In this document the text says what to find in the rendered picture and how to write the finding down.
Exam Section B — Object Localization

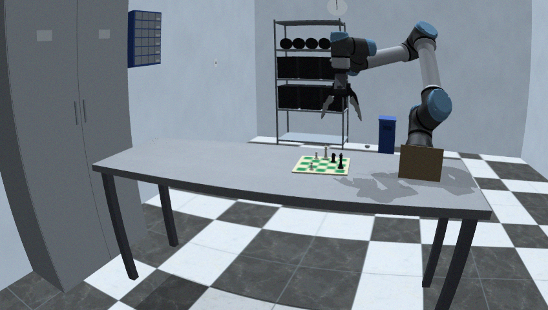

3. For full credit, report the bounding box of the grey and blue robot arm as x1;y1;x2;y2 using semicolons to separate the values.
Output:
330;21;452;148

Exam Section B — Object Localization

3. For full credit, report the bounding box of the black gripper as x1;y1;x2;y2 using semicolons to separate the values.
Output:
321;68;362;121

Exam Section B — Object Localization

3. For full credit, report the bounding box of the green and cream chessboard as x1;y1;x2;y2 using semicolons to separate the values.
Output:
291;156;350;176

